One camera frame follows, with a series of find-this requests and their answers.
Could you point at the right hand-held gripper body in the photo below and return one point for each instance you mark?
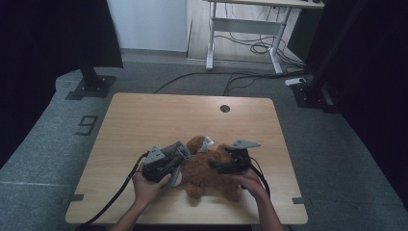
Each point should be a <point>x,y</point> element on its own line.
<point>239,160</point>

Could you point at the white power strip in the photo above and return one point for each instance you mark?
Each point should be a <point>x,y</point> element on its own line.
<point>295,81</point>

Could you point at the person's left hand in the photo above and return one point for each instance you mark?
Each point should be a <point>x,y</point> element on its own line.
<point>147,189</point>

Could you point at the black curtain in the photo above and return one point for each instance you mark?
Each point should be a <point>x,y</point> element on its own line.
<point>48,48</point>
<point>378,80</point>

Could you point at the white desk frame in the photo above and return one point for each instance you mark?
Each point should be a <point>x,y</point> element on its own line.
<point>245,26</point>

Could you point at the black stand base left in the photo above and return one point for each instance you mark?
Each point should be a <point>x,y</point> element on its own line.
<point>93,85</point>

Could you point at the brown plush teddy bear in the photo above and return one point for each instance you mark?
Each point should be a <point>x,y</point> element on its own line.
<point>205,174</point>

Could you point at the tall black slanted stand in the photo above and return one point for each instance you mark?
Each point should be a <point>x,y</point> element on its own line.
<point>316,89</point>

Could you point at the person's right hand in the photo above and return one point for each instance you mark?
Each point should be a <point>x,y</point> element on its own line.
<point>253,186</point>

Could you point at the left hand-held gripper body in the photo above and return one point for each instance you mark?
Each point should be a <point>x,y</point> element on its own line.
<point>154,166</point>

